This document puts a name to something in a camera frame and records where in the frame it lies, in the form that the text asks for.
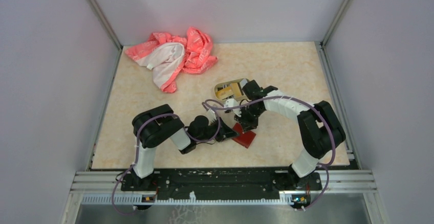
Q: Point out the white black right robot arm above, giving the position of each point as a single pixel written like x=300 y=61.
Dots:
x=320 y=129

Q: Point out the beige oval card tray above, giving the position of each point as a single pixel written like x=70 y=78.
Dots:
x=231 y=89

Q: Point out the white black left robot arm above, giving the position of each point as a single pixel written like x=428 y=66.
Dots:
x=155 y=126

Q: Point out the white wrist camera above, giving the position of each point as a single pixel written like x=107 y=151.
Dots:
x=212 y=116
x=232 y=106

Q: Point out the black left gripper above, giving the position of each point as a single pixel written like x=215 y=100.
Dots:
x=225 y=132

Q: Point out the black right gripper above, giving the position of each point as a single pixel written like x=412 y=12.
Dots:
x=246 y=124

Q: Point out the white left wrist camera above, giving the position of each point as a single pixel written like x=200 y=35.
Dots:
x=212 y=116

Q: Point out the red card holder wallet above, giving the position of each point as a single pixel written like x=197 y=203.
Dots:
x=244 y=138

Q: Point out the pink white crumpled cloth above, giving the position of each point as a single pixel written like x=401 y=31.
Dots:
x=168 y=55

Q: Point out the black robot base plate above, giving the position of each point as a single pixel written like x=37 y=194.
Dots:
x=221 y=183

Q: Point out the white slotted cable duct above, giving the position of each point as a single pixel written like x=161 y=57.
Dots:
x=138 y=199

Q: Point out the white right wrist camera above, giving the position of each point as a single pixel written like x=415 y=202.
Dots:
x=232 y=106

